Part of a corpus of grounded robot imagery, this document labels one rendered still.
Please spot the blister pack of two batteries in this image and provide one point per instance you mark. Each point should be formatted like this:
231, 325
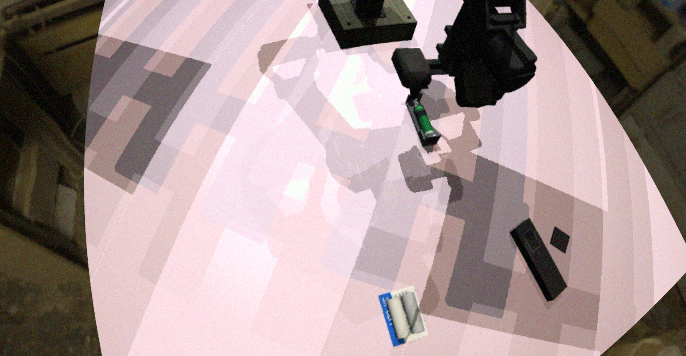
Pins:
403, 315

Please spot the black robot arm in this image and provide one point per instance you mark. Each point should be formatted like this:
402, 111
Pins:
480, 26

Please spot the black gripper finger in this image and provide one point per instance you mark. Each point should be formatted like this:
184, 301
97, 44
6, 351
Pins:
414, 92

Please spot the green cylinder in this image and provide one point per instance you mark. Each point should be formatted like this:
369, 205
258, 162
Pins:
423, 120

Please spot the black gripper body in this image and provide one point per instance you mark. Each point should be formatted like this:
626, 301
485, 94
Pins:
415, 71

